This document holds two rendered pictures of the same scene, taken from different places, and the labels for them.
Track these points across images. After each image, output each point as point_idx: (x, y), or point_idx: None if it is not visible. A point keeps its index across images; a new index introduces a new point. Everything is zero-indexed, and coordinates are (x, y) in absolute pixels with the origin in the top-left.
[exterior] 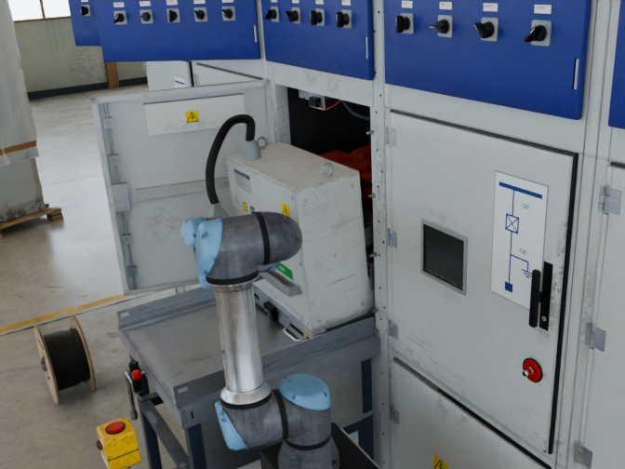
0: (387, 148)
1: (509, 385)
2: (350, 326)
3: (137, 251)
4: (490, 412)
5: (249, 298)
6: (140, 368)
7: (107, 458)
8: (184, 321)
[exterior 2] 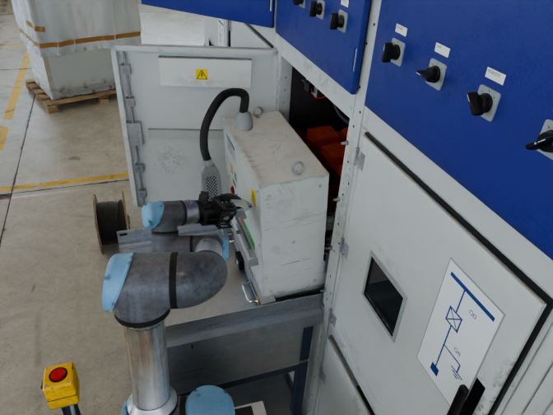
0: (356, 165)
1: None
2: (298, 299)
3: (147, 178)
4: None
5: (155, 336)
6: None
7: (46, 399)
8: None
